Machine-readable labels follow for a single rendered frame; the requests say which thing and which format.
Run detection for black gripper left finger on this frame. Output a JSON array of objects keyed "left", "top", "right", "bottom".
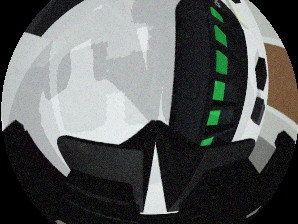
[{"left": 57, "top": 120, "right": 157, "bottom": 213}]

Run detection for dark grey switch controller unit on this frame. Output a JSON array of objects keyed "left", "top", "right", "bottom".
[{"left": 169, "top": 0, "right": 249, "bottom": 145}]

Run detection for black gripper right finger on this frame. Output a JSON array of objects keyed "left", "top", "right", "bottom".
[{"left": 156, "top": 120, "right": 255, "bottom": 212}]

